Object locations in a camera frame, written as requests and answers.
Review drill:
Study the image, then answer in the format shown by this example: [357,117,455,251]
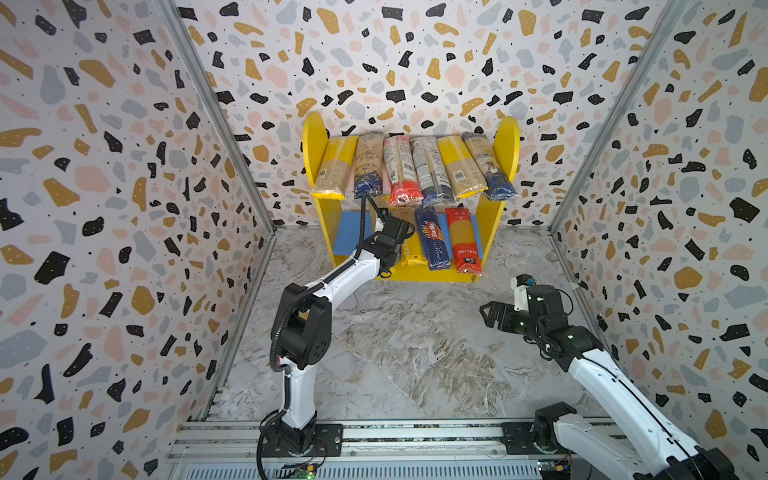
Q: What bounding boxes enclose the yellow Statime spaghetti bag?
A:
[401,233,428,266]

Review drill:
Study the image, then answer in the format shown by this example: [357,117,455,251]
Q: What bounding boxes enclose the blue Barilla spaghetti box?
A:
[415,206,451,271]

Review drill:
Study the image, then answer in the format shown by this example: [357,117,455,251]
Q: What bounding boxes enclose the red ends clear spaghetti bag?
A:
[383,135,423,207]

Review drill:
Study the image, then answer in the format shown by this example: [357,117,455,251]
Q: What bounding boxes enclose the white label spaghetti bag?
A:
[410,136,455,207]

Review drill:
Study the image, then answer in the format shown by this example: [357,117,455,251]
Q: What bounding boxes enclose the dark blue spaghetti bag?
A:
[354,132,384,199]

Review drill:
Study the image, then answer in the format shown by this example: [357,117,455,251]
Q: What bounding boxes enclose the yellow top spaghetti bag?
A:
[311,136,358,200]
[437,136,487,200]

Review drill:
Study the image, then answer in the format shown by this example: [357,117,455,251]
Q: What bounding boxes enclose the yellow navy spaghetti bag figure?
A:
[462,132,516,201]

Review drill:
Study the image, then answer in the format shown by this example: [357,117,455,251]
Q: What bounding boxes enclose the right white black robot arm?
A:
[479,280,736,479]

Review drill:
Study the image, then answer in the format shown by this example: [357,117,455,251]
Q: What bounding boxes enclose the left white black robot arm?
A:
[269,212,415,451]

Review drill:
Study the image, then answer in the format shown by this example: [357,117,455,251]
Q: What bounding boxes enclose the yellow shelf pink blue boards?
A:
[302,111,521,283]

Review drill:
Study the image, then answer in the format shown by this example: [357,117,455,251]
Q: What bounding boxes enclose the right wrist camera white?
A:
[513,274,536,312]

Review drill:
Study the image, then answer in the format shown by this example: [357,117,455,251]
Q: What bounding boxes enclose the left black corrugated cable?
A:
[256,194,388,480]

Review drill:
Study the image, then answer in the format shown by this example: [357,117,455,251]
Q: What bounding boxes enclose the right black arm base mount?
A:
[500,419,571,455]

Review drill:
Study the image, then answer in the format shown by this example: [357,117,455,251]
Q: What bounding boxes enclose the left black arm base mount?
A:
[261,421,344,459]

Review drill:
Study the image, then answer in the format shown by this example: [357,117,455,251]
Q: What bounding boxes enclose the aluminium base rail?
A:
[161,416,685,480]

